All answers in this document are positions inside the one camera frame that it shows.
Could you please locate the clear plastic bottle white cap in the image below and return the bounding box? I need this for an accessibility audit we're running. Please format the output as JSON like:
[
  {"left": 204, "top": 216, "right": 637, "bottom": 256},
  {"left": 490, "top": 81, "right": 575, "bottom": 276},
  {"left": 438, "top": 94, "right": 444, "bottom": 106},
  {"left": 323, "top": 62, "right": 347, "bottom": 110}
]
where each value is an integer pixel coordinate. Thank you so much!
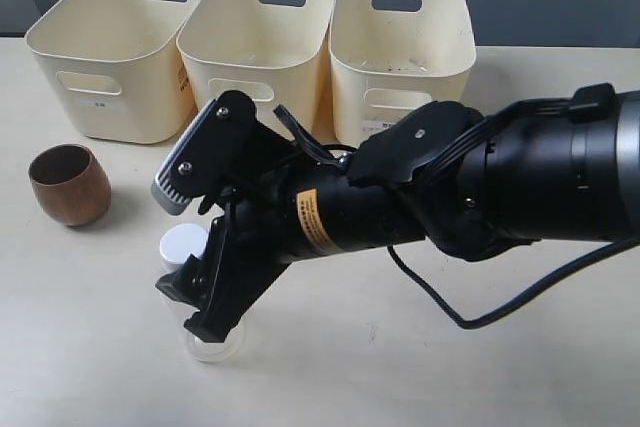
[{"left": 159, "top": 223, "right": 246, "bottom": 364}]

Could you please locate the right cream plastic bin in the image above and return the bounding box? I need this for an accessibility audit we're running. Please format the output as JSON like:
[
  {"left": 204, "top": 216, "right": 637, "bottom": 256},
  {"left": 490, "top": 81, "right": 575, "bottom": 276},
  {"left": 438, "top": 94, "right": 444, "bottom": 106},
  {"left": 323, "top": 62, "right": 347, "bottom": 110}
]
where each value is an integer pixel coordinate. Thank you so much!
[{"left": 329, "top": 0, "right": 477, "bottom": 146}]

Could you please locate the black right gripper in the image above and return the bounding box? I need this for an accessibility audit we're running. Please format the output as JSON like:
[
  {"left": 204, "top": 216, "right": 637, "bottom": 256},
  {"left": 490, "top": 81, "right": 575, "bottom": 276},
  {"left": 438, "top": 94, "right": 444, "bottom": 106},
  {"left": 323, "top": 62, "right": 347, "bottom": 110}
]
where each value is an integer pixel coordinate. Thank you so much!
[{"left": 155, "top": 122, "right": 425, "bottom": 344}]

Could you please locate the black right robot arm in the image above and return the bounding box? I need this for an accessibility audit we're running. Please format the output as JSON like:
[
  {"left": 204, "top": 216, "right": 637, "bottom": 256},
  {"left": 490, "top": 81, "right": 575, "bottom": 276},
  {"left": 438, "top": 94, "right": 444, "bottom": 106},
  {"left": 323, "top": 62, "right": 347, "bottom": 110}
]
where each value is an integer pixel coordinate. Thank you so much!
[{"left": 151, "top": 83, "right": 639, "bottom": 343}]

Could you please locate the middle cream plastic bin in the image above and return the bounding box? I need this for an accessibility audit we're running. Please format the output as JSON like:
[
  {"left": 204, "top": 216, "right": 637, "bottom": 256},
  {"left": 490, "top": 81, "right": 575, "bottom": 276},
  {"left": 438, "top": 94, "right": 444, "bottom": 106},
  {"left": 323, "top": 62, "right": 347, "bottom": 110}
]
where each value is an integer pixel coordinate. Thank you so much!
[{"left": 176, "top": 0, "right": 334, "bottom": 137}]

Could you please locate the brown wooden cup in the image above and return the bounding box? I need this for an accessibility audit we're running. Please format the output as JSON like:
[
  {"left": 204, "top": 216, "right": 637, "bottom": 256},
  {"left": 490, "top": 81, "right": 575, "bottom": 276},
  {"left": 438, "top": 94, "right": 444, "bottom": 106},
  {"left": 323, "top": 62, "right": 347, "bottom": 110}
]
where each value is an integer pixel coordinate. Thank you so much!
[{"left": 28, "top": 144, "right": 112, "bottom": 227}]

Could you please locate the left cream plastic bin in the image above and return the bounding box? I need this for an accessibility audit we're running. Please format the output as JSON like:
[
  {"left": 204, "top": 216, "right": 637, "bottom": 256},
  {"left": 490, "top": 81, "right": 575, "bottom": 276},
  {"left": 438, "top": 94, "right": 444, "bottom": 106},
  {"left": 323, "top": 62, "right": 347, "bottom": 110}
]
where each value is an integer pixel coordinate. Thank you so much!
[{"left": 25, "top": 0, "right": 200, "bottom": 144}]

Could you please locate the cream plastic bin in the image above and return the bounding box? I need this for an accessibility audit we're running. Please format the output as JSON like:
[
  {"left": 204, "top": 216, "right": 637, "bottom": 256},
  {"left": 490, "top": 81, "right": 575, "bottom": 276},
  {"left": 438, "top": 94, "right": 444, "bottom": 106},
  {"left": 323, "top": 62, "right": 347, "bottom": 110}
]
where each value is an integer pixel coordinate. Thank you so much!
[
  {"left": 176, "top": 0, "right": 334, "bottom": 137},
  {"left": 329, "top": 0, "right": 477, "bottom": 146},
  {"left": 25, "top": 0, "right": 200, "bottom": 144}
]

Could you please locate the black cable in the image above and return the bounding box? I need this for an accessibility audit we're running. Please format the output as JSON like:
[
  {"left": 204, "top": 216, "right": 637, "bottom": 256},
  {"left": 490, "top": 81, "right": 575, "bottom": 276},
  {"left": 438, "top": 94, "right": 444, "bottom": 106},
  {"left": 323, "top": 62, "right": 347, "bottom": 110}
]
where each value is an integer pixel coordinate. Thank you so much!
[{"left": 387, "top": 239, "right": 640, "bottom": 331}]

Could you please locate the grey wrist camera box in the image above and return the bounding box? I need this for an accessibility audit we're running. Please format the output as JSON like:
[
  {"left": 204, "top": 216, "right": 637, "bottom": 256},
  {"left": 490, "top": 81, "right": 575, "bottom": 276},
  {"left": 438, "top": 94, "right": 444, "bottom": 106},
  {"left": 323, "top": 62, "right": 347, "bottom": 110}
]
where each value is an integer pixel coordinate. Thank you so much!
[{"left": 151, "top": 90, "right": 257, "bottom": 216}]

